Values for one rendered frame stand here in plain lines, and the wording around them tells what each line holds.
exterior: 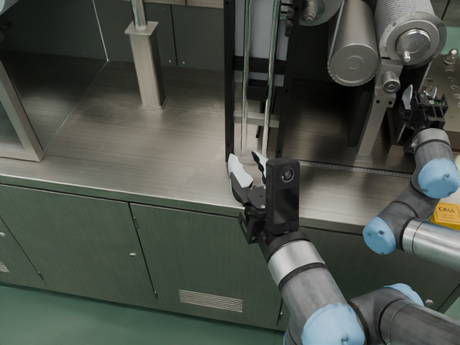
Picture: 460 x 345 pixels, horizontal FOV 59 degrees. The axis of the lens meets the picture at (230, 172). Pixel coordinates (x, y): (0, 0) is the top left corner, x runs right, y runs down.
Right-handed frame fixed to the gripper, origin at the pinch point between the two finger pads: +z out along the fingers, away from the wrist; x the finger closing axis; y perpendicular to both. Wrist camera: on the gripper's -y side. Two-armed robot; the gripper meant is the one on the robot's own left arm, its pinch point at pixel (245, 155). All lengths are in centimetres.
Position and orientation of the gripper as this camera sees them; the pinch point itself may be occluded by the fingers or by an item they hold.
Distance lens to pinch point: 72.2
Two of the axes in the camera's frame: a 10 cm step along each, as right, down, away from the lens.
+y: -1.3, 7.1, 6.9
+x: 9.4, -1.4, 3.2
